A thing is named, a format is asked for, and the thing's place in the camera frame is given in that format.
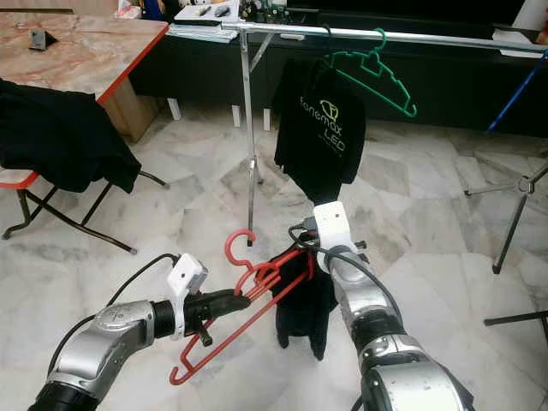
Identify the small dark case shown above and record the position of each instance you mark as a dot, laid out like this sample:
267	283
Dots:
221	11

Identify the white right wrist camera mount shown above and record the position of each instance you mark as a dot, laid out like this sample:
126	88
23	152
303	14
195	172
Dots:
334	224

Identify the dark navy red-striped shirt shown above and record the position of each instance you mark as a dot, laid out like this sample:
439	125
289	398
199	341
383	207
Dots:
300	317

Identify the stack of papers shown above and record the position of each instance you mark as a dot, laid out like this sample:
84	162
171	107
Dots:
201	27

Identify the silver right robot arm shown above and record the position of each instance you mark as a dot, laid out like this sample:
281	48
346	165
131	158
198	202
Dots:
372	317

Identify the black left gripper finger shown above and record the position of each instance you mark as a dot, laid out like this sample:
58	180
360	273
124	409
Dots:
228	306
229	297

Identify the green plastic hanger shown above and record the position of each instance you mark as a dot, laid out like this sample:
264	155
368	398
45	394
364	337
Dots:
412	109

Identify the black clothes hanger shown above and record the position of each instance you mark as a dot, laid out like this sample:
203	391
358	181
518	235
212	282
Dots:
327	34

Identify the pink tissue pack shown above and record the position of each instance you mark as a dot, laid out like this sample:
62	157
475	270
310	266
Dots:
128	8

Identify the small dark stand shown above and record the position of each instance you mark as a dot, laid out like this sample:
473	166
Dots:
43	39

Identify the plain black shirt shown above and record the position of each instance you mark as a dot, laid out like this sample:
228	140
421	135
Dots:
60	141

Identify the blue plastic hanger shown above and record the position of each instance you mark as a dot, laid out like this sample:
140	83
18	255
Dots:
514	94

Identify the red plastic hanger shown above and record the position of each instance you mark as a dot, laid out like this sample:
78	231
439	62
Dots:
176	375

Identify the light wooden cabinet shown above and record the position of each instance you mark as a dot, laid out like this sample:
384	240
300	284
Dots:
137	116

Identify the silver metal clothes rack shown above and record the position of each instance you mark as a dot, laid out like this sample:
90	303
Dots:
248	128

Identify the black tv console cabinet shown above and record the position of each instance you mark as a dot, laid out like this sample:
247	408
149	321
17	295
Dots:
197	77

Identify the black shirt with logo print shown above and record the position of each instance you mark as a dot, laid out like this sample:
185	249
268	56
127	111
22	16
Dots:
321	141

